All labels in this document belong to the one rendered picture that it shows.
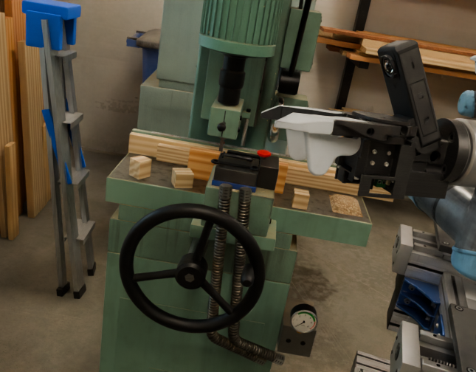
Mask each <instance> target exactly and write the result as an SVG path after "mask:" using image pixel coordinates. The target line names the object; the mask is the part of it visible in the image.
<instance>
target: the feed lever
mask: <svg viewBox="0 0 476 372"><path fill-rule="evenodd" d="M311 1H312V0H305V4H304V8H303V14H302V17H301V20H300V26H299V30H298V33H297V39H296V42H295V46H294V51H293V56H292V61H291V64H290V68H289V70H284V69H283V71H281V73H280V80H279V84H278V89H277V91H278V93H282V94H290V95H296V94H297V91H298V87H299V83H300V73H299V72H295V67H296V64H297V59H298V55H299V51H300V46H301V43H302V39H303V34H304V31H305V28H306V22H307V19H308V14H309V10H310V7H311Z"/></svg>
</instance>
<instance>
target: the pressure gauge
mask: <svg viewBox="0 0 476 372"><path fill-rule="evenodd" d="M290 318H291V319H290V324H291V326H292V328H293V329H294V330H295V331H296V332H297V333H299V334H301V333H308V332H311V331H313V330H314V329H315V328H316V327H317V324H318V319H317V312H316V310H315V308H314V307H313V306H311V305H309V304H305V303H302V304H298V305H296V306H295V307H294V308H293V309H292V310H291V314H290ZM304 320H305V323H302V322H303V321H304ZM301 323H302V324H301ZM295 326H296V327H295Z"/></svg>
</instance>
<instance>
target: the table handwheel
mask: <svg viewBox="0 0 476 372"><path fill-rule="evenodd" d="M177 218H197V219H201V220H205V224H204V228H203V230H202V233H201V236H200V238H193V241H192V244H191V246H190V249H189V252H188V254H186V255H183V256H182V257H181V258H180V260H179V263H178V266H177V268H176V269H167V270H162V271H157V272H144V273H136V274H134V254H135V251H136V248H137V245H138V243H139V242H140V241H141V239H142V238H143V236H144V235H145V234H146V233H147V232H148V231H149V230H151V229H152V228H154V227H155V226H156V225H158V224H161V223H163V222H165V221H170V220H173V219H177ZM214 224H216V225H218V226H220V227H222V228H224V229H225V230H226V231H228V232H229V233H230V234H232V235H233V236H234V237H235V238H236V239H237V240H238V241H239V243H240V244H241V245H242V247H243V248H244V250H245V252H246V254H247V256H248V259H249V263H250V264H252V266H253V270H254V277H255V279H254V283H253V285H252V286H250V287H249V288H248V290H247V292H246V294H245V295H244V297H243V299H242V300H241V302H240V303H239V304H238V305H237V306H235V307H234V308H233V307H232V306H231V305H230V304H229V303H228V302H227V301H226V300H225V299H224V298H223V297H222V296H221V295H220V294H219V293H218V292H217V291H216V290H215V289H214V288H213V287H212V286H211V285H210V283H209V282H208V281H207V280H206V279H205V278H206V275H207V270H208V264H207V261H206V260H205V259H204V258H205V255H206V252H207V248H208V244H209V242H210V240H208V238H209V236H210V233H211V231H212V228H213V225H214ZM119 268H120V277H121V281H122V283H123V286H124V289H125V291H126V293H127V295H128V296H129V298H130V299H131V301H132V302H133V304H134V305H135V306H136V307H137V308H138V309H139V310H140V311H141V312H142V313H143V314H144V315H146V316H147V317H149V318H150V319H152V320H153V321H154V322H156V323H158V324H160V325H162V326H164V327H167V328H170V329H173V330H176V331H181V332H186V333H196V334H199V333H209V332H214V331H219V330H221V329H224V328H227V327H230V326H232V325H234V324H235V323H237V322H238V321H240V320H241V319H243V318H244V317H245V316H246V315H247V314H248V313H249V312H250V311H251V310H252V309H253V308H254V306H255V304H256V303H257V302H258V300H259V298H260V296H261V293H262V291H263V286H264V282H265V273H266V271H265V263H264V259H263V255H262V252H261V249H260V247H259V245H258V243H257V241H256V240H255V238H254V237H253V235H252V234H251V232H250V231H249V230H248V229H247V228H246V227H245V226H244V225H243V224H242V223H241V222H239V221H238V220H237V219H236V218H234V217H232V216H231V215H229V214H228V213H225V212H224V211H222V210H219V209H216V208H214V207H210V206H207V205H203V204H194V203H181V204H171V205H168V206H164V207H160V208H159V209H156V210H154V211H152V212H150V213H149V214H147V215H145V216H144V217H142V218H141V219H140V220H139V221H138V222H137V223H136V224H135V225H134V226H133V227H132V228H131V229H130V231H129V232H128V234H127V236H126V237H125V240H124V242H123V245H122V247H121V250H120V259H119ZM164 278H175V279H176V282H177V283H178V284H179V285H180V286H181V287H183V288H185V289H197V288H199V287H201V288H203V290H205V292H206V293H208V295H209V296H211V298H212V299H214V301H215V302H217V304H218V305H219V306H220V307H222V309H223V310H224V311H225V312H226V313H224V314H222V315H219V316H217V317H212V318H207V319H200V320H195V319H187V318H183V317H177V316H175V315H172V314H170V313H167V312H166V311H164V310H162V309H160V308H159V307H158V306H156V305H155V304H153V303H152V302H151V301H150V300H149V299H148V298H147V297H146V296H145V294H144V293H143V292H142V290H141V288H140V287H139V285H138V283H137V282H140V281H145V280H156V279H164Z"/></svg>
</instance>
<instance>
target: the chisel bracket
mask: <svg viewBox="0 0 476 372"><path fill-rule="evenodd" d="M243 108H244V99H241V98H240V100H239V104H238V105H227V104H223V103H220V102H218V96H217V98H216V99H215V101H214V103H213V105H212V106H211V109H210V118H209V124H208V130H207V134H208V135H210V136H215V137H219V138H221V139H226V138H227V139H231V140H236V138H237V136H238V133H239V132H240V125H241V119H242V116H241V115H242V111H243ZM222 122H225V123H226V129H225V131H222V132H220V131H219V130H218V129H217V126H218V124H219V123H222Z"/></svg>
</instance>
